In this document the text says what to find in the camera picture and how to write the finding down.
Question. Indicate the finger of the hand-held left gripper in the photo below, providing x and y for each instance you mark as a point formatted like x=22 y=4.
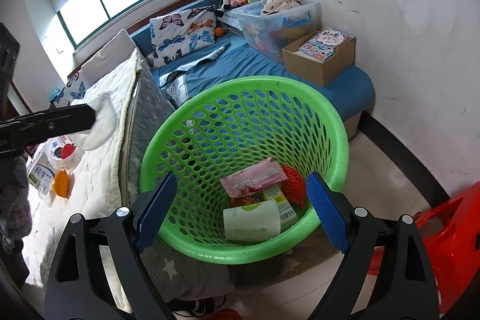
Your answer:
x=7 y=61
x=56 y=121

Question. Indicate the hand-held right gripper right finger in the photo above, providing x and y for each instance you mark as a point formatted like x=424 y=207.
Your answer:
x=330 y=215

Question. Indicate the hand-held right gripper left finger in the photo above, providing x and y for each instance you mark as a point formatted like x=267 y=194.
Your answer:
x=155 y=211

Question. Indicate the clear yogurt cup printed lid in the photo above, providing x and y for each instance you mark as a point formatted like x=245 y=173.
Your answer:
x=63 y=151

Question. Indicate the clear bottle with yellow label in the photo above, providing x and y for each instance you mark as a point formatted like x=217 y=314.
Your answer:
x=281 y=203

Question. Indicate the red plastic mesh ball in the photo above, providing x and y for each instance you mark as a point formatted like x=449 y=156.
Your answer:
x=292 y=181

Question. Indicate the white milk carton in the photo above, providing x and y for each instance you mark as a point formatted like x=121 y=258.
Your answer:
x=39 y=172

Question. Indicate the orange plastic piece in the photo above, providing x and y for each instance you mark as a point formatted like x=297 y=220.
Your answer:
x=61 y=183

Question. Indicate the white paper cup green label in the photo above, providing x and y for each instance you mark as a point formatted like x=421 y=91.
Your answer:
x=251 y=220

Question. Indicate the large pink snack packet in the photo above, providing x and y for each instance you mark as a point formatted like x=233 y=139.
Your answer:
x=251 y=175

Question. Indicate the green plastic basket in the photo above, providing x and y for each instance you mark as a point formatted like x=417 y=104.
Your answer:
x=243 y=95

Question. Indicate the person's left forearm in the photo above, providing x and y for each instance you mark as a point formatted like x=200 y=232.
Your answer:
x=13 y=200

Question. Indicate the teal plastic item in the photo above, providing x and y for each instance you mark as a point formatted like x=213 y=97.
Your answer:
x=57 y=95

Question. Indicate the butterfly print pillow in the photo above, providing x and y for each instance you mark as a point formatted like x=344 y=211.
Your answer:
x=73 y=89
x=180 y=37

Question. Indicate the white printed quilt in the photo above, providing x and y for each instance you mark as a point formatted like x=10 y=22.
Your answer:
x=101 y=170

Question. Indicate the grey pillow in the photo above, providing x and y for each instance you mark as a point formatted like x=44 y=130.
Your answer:
x=108 y=50

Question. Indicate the red plastic stool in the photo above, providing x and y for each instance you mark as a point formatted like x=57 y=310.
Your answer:
x=446 y=241

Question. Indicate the grey blue patterned cloth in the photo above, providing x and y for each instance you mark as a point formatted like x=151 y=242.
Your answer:
x=187 y=69

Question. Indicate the cardboard box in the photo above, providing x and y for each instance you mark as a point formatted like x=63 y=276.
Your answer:
x=318 y=70

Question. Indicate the colourful printed toy box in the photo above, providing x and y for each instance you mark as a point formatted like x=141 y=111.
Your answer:
x=324 y=44

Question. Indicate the blue bench cushion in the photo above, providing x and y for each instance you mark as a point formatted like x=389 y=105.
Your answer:
x=247 y=63

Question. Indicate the small orange ball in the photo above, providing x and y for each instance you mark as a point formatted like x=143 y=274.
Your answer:
x=219 y=31

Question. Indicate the clear plastic storage bin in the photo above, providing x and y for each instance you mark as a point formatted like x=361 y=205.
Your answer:
x=277 y=31

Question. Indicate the long blue patterned box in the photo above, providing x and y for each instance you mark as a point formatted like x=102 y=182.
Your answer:
x=229 y=23

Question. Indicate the white patterned cloth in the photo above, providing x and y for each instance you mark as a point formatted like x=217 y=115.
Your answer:
x=281 y=3

